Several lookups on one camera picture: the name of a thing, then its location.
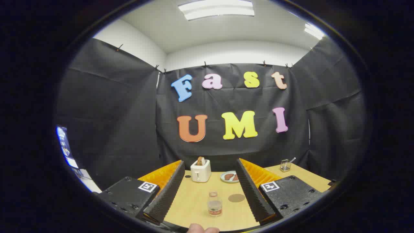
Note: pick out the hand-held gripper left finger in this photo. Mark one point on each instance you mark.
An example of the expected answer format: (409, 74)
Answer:
(168, 191)

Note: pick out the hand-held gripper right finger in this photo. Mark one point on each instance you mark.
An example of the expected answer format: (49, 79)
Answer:
(254, 194)

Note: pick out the round brown coaster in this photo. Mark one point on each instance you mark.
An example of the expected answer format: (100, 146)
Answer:
(236, 198)

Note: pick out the clear plastic juice bottle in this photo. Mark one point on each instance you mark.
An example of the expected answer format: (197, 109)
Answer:
(214, 206)

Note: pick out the wooden table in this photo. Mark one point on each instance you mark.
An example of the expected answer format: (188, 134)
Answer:
(194, 200)

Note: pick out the pale green plate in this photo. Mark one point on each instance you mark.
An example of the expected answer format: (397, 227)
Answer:
(223, 177)

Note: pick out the white toaster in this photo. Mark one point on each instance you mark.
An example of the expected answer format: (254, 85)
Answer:
(200, 173)

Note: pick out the bread slice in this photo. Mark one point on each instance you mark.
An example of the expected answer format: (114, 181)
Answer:
(201, 160)

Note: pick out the small ceiling light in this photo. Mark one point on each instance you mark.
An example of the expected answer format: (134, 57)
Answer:
(313, 31)

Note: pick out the large ceiling light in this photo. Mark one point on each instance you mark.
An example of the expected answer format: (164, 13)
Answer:
(216, 9)

